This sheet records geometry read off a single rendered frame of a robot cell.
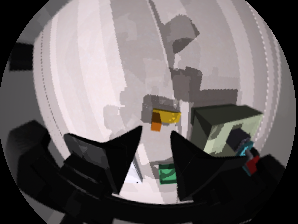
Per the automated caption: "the green tray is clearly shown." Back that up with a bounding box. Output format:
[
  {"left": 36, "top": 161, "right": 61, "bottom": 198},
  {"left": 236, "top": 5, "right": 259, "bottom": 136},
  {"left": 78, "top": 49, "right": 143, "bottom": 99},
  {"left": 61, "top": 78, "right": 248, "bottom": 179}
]
[
  {"left": 158, "top": 164, "right": 177, "bottom": 185},
  {"left": 160, "top": 169, "right": 177, "bottom": 181}
]

